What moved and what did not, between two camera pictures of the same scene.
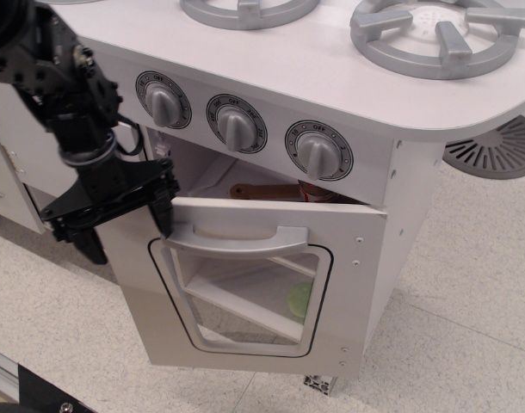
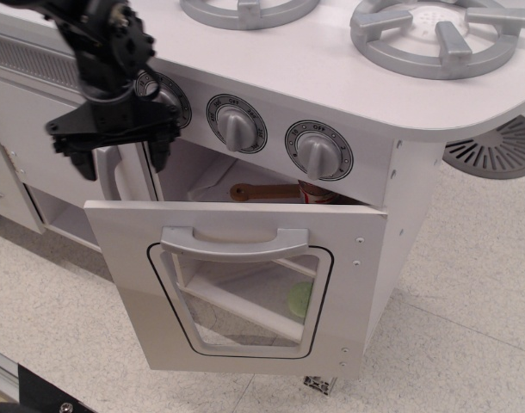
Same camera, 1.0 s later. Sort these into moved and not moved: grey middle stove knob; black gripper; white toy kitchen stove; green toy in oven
Moved: black gripper
Not moved: green toy in oven; white toy kitchen stove; grey middle stove knob
